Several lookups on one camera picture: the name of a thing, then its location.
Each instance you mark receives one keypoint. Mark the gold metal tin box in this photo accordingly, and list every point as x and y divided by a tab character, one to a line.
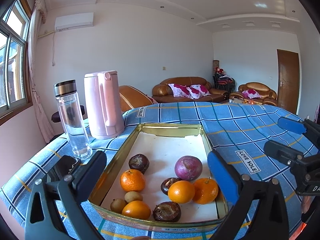
163	145

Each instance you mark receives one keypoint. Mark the clear glass water bottle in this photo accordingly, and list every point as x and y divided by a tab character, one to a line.
72	118

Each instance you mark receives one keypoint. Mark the dark rack with clutter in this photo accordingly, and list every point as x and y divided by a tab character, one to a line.
221	80

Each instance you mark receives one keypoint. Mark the rotten brown mangosteen front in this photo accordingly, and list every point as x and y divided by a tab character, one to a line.
167	183

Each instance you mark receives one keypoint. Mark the pink floral cushion right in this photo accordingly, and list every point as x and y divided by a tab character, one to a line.
198	91

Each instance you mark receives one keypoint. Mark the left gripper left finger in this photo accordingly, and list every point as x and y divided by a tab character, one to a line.
74	191

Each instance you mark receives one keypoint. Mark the brown leather armchair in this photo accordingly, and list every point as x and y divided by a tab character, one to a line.
268	96
131	98

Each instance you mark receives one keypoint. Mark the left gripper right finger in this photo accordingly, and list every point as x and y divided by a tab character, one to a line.
237	189

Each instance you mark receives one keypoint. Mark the small smooth orange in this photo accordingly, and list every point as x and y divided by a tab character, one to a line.
137	209

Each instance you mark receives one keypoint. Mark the dark rotten fruit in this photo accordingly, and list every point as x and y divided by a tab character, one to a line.
139	162

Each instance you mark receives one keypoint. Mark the brown leather armchair left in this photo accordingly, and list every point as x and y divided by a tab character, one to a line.
131	98

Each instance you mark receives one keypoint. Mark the brown leather armchair right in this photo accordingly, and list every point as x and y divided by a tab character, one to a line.
268	96

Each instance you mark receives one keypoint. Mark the purple red onion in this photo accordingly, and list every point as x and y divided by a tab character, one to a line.
188	168

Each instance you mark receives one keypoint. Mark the pink floral armchair cushion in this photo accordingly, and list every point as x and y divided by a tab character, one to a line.
251	94

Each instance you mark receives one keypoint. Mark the pink electric kettle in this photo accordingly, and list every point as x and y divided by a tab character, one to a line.
102	98

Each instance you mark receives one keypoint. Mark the pink floral cushion left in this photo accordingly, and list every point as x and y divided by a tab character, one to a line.
180	90

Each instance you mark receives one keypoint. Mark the dark stool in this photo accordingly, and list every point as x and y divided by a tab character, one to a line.
56	117

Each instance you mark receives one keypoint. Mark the brown wooden door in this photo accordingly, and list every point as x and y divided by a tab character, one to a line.
288	80

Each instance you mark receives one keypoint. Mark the brown leather sofa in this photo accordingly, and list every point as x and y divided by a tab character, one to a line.
162	93

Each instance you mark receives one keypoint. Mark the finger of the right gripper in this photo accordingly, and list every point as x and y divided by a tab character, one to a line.
307	128
294	159

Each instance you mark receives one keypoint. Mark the large orange tangerine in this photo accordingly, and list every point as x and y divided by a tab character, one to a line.
206	190

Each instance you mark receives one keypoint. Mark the window with frame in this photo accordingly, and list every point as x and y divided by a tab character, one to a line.
15	88

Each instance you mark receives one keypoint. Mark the white wall air conditioner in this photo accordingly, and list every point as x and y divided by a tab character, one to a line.
74	21

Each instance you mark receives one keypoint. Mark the wrinkled orange tangerine with stem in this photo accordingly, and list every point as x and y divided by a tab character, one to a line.
132	180

